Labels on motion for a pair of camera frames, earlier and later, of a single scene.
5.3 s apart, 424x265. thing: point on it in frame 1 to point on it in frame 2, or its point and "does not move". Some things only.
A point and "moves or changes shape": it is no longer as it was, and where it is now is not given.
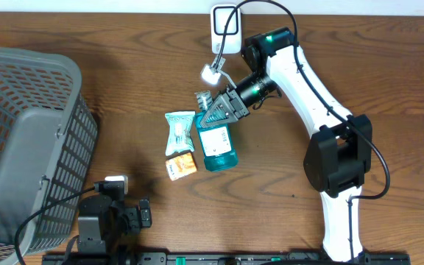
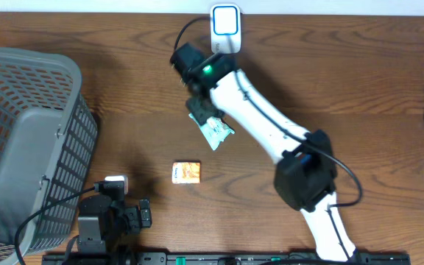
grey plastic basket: (36, 141) does not move
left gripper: (135, 221) does not move
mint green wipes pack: (179, 132) to (214, 129)
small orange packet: (181, 165) moves or changes shape
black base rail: (221, 258) does not move
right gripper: (241, 109) to (199, 114)
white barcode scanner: (232, 39) does not move
